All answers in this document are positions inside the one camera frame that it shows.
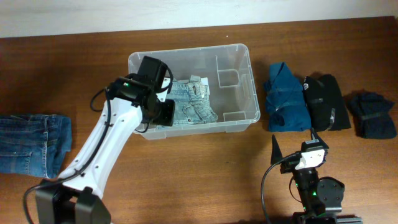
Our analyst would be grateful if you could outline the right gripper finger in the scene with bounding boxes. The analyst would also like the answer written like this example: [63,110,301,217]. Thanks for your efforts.
[310,128,328,149]
[271,134,283,165]

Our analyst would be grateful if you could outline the black garment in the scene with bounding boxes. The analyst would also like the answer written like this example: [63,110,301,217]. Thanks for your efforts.
[303,74,351,132]

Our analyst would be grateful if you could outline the light blue jeans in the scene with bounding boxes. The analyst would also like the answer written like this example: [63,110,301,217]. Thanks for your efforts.
[166,75,218,127]

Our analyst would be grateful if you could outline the teal blue garment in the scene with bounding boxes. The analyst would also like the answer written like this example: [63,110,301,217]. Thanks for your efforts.
[264,62,312,132]

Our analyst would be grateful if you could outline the dark navy garment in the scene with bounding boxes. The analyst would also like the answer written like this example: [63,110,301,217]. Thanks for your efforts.
[348,92,397,140]

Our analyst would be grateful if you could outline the dark blue jeans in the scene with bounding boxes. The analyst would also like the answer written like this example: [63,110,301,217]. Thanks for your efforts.
[1,114,72,179]

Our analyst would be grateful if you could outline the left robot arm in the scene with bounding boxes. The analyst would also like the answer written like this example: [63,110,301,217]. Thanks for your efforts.
[32,56,175,224]

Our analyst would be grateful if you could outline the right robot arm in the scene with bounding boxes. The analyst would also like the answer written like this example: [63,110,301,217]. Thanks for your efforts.
[261,129,363,224]

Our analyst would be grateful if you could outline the white label in bin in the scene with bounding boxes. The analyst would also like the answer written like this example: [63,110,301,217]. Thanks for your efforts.
[200,78,210,98]

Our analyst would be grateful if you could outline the clear plastic storage bin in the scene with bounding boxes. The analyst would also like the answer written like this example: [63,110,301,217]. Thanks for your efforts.
[128,44,261,140]

